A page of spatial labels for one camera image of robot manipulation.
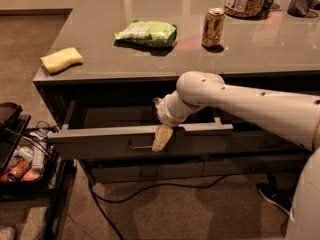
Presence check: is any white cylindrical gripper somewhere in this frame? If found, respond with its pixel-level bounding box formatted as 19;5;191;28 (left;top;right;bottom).
152;90;207;152

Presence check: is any grey drawer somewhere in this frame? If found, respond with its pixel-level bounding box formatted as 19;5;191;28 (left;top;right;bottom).
91;162;204;183
202;153;305;176
49;102;233;160
227;123;300;153

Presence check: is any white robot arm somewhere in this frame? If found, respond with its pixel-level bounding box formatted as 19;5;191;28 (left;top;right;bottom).
154;71;320;240

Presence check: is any grey counter cabinet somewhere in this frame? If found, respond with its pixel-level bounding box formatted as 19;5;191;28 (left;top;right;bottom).
34;0;320;183

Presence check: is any green snack bag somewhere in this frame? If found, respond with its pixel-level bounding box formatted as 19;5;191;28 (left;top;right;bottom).
114;20;177;48

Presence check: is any gold drink can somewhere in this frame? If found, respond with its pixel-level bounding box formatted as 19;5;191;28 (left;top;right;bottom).
202;8;225;48

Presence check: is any yellow sponge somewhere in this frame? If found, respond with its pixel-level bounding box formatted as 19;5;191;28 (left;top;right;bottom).
40;47;83;74

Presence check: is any black sneaker with white sole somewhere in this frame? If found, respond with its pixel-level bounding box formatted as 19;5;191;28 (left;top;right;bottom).
256;183;292;216

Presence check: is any black cart with clutter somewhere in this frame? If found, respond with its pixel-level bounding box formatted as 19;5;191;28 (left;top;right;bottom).
0;102;72;240

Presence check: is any dark glass pitcher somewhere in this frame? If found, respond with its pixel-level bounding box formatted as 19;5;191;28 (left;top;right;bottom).
287;0;320;17

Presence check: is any white shoe tip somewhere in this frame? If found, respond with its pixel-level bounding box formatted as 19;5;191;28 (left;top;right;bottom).
0;227;15;240

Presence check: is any black floor cable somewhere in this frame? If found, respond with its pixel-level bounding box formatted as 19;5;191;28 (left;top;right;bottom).
87;172;301;240

